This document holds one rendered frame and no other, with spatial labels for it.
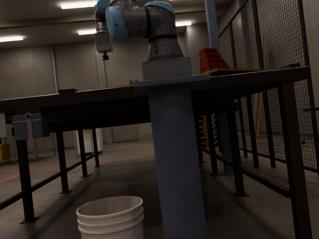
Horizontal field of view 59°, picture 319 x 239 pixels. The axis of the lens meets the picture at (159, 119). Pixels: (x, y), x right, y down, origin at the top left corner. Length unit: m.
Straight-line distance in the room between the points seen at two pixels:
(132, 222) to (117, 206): 0.26
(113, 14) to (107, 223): 0.81
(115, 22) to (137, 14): 0.09
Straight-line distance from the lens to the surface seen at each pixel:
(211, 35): 3.58
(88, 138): 8.30
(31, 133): 1.47
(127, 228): 1.25
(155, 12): 1.13
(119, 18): 1.08
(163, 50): 1.08
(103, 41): 1.69
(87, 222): 1.26
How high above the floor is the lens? 0.72
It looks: 1 degrees up
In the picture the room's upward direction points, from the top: 7 degrees counter-clockwise
